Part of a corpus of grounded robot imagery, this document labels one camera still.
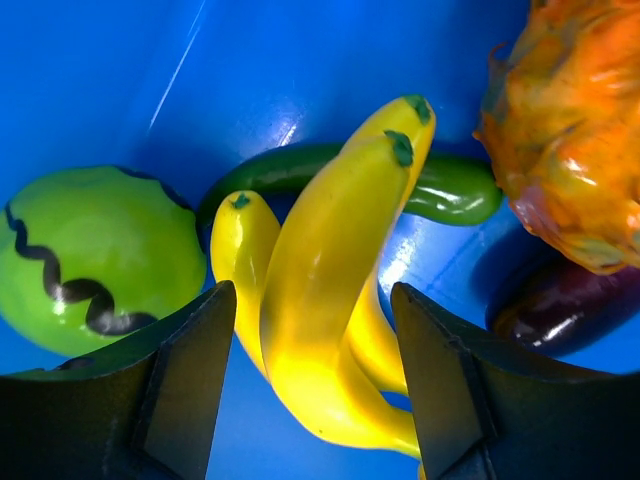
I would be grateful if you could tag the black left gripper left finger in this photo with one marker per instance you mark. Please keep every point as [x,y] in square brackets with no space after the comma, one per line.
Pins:
[144,407]

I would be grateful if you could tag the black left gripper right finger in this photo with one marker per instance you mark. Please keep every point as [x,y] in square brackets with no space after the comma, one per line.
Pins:
[485,408]

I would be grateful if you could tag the yellow toy banana bunch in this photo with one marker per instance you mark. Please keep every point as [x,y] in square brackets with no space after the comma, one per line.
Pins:
[298,281]

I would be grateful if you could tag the purple toy eggplant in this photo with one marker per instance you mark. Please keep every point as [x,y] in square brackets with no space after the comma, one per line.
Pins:
[560,307]

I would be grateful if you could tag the green toy watermelon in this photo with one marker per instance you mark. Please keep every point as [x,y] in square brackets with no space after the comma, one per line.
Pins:
[90,255]

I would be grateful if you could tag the green toy pepper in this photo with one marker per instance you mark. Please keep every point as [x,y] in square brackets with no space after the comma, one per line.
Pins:
[451,189]

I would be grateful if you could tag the orange toy pineapple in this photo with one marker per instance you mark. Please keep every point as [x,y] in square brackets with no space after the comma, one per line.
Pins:
[560,123]

